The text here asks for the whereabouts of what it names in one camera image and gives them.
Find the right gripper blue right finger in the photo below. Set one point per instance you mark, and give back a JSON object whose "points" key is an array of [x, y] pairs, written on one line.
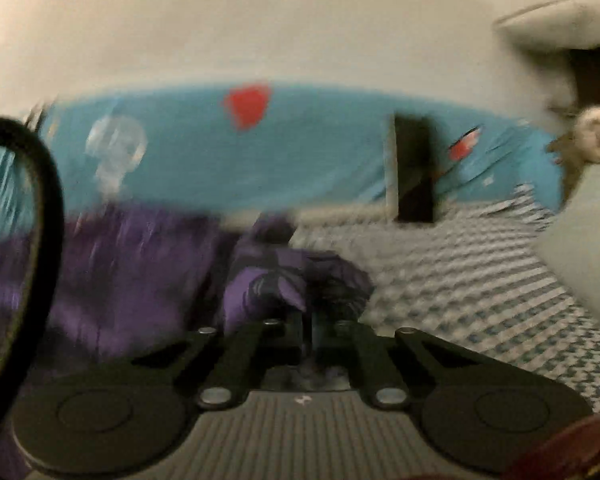
{"points": [[348, 355]]}

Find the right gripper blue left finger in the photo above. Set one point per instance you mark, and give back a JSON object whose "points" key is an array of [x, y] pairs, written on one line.
{"points": [[257, 356]]}

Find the purple patterned garment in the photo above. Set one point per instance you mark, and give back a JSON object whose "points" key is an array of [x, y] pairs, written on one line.
{"points": [[110, 322]]}

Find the blue white houndstooth mat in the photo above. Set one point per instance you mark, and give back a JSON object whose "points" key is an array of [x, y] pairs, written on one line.
{"points": [[473, 278]]}

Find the blue cartoon print bedsheet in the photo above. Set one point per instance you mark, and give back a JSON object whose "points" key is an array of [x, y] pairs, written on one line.
{"points": [[235, 149]]}

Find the black smartphone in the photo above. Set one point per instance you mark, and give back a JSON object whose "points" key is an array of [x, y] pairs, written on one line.
{"points": [[413, 170]]}

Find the grey pillow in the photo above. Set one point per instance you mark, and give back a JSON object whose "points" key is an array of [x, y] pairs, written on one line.
{"points": [[570, 246]]}

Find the cream fluffy plush item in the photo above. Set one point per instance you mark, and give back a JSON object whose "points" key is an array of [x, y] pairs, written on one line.
{"points": [[586, 132]]}

